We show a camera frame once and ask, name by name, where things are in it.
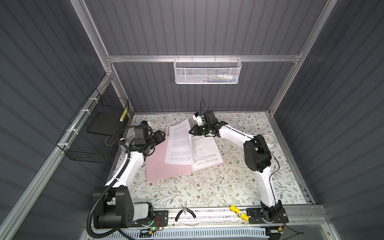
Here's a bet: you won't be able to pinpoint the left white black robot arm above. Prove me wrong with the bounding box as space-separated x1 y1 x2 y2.
87 121 166 230

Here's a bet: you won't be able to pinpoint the yellow marker in basket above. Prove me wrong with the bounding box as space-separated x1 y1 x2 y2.
120 108 128 122

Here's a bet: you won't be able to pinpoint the white ventilated cable duct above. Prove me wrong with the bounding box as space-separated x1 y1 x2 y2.
91 227 269 240

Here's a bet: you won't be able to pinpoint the black wire side basket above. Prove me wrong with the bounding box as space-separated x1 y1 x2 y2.
57 90 130 164

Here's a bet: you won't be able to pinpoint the printed paper sheet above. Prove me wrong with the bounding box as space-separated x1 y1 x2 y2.
192 136 224 171
165 119 194 165

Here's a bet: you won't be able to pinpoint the floral table mat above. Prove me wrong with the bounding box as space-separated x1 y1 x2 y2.
129 112 310 209

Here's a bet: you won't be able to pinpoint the black foam pad in basket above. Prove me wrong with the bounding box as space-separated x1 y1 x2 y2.
87 113 120 136

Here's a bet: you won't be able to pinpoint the white wire wall basket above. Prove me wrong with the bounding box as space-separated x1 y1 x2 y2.
173 58 242 85

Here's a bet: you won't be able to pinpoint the yellow tube on rail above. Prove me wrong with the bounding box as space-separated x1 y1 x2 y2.
230 205 249 222

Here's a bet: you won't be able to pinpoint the black handled pliers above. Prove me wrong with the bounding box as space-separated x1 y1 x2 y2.
175 206 197 222

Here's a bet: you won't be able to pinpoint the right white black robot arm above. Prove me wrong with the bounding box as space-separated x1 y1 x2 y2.
189 111 287 225

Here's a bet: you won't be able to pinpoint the pink file folder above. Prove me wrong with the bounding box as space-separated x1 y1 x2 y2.
145 134 225 183

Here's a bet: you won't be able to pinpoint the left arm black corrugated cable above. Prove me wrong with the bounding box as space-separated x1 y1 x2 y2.
85 125 151 240

